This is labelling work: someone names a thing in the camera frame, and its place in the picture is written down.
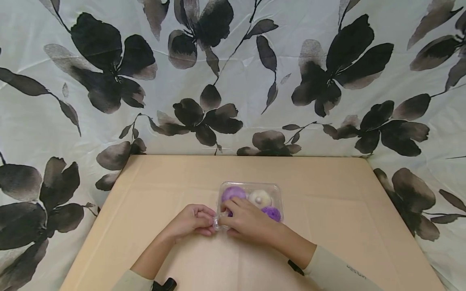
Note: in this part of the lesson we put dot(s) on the clear plastic clamshell box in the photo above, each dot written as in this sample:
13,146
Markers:
251,198

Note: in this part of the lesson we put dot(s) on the person's left thumb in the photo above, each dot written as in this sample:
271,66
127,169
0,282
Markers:
204,230

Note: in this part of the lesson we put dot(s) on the person's left forearm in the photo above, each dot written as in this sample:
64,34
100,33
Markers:
149,260

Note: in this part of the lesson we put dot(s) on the black wrist band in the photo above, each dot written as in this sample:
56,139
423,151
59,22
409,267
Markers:
295,267
164,285

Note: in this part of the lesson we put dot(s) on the person's right hand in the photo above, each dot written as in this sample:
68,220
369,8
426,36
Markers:
251,222

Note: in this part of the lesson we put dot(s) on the person's right fingers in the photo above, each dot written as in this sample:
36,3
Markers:
243,202

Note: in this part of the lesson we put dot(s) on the person's right thumb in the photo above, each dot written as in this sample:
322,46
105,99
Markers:
236,233

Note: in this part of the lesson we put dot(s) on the white round pastry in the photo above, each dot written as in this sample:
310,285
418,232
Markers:
260,198

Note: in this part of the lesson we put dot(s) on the person's left fingers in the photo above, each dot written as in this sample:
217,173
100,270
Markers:
204,220

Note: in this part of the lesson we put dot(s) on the light purple round pastry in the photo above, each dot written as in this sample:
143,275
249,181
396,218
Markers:
233,193

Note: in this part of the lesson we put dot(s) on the person's left index finger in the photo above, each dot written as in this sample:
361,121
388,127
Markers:
205,210

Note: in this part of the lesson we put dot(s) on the dark purple round pastry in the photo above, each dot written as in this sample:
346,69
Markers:
272,213

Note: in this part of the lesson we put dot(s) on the person's right index finger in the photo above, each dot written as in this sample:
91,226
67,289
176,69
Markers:
233,206

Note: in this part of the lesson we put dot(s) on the person's right forearm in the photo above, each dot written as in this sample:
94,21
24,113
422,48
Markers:
316,262

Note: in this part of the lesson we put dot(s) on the person's left hand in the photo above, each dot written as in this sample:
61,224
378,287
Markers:
187,223

